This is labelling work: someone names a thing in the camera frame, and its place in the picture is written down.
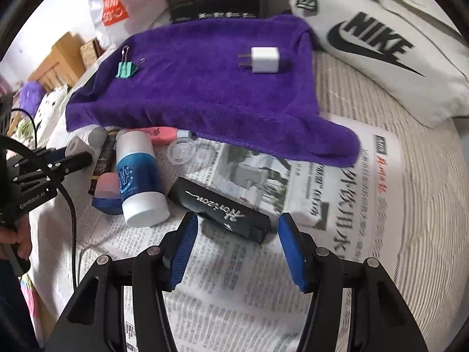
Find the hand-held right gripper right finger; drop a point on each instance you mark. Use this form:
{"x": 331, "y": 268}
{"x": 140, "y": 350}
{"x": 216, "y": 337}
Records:
{"x": 291, "y": 249}

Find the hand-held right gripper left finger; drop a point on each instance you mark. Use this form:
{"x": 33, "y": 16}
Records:
{"x": 183, "y": 249}

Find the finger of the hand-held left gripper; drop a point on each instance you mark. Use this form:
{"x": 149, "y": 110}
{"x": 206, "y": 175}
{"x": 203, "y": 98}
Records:
{"x": 58, "y": 151}
{"x": 75, "y": 162}

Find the white tape roll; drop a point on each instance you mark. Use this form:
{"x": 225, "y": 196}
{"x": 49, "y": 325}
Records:
{"x": 78, "y": 146}

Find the black and gold box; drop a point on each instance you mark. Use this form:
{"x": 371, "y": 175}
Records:
{"x": 104, "y": 161}

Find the black rectangular case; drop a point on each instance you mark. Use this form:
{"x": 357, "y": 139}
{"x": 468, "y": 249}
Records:
{"x": 220, "y": 209}

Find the white and blue bottle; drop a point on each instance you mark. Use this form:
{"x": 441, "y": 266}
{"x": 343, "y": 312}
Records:
{"x": 139, "y": 190}

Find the clear plastic cap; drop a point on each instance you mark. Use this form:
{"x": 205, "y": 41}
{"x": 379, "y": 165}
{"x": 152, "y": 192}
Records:
{"x": 182, "y": 151}

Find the white wall charger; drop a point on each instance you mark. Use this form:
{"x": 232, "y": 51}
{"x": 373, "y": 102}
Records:
{"x": 265, "y": 60}

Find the person's left hand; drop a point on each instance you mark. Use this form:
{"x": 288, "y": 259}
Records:
{"x": 20, "y": 240}

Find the grey cylindrical object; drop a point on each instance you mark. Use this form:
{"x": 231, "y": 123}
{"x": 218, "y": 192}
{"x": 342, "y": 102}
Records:
{"x": 97, "y": 136}

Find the white plush toy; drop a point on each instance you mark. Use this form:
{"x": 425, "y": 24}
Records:
{"x": 51, "y": 102}

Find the newspaper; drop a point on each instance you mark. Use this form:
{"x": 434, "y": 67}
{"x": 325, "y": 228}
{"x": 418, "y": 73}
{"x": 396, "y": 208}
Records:
{"x": 329, "y": 205}

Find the purple plush toy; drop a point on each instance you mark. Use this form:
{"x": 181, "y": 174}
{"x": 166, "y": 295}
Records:
{"x": 31, "y": 95}

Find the pink marker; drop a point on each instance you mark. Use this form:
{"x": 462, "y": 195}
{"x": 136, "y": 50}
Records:
{"x": 161, "y": 134}

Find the wooden cabinet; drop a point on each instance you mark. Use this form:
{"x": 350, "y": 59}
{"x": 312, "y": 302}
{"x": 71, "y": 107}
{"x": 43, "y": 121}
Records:
{"x": 62, "y": 58}

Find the brown patterned box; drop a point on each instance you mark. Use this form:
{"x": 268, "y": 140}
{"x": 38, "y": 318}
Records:
{"x": 89, "y": 53}

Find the green binder clip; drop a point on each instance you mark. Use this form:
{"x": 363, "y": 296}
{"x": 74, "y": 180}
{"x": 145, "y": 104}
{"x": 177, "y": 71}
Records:
{"x": 126, "y": 70}

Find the purple towel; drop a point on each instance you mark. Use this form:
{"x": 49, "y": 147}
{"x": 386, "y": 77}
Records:
{"x": 220, "y": 110}

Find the white shopping bag orange label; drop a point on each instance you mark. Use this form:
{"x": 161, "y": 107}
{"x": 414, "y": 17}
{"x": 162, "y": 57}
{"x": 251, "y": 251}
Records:
{"x": 146, "y": 7}

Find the white waist bag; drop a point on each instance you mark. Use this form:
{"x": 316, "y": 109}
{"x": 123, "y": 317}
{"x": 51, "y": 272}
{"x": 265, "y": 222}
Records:
{"x": 366, "y": 69}

